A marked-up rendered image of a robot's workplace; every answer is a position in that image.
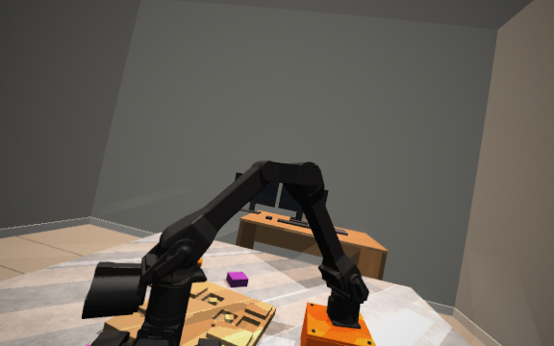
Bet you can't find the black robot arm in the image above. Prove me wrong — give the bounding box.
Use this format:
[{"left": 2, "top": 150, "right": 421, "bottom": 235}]
[{"left": 82, "top": 161, "right": 369, "bottom": 329}]

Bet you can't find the purple cube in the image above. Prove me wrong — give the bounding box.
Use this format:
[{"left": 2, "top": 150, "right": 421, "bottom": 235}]
[{"left": 226, "top": 272, "right": 248, "bottom": 287}]

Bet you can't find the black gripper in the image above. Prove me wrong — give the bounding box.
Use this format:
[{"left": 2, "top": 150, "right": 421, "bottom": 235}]
[{"left": 89, "top": 311, "right": 222, "bottom": 346}]

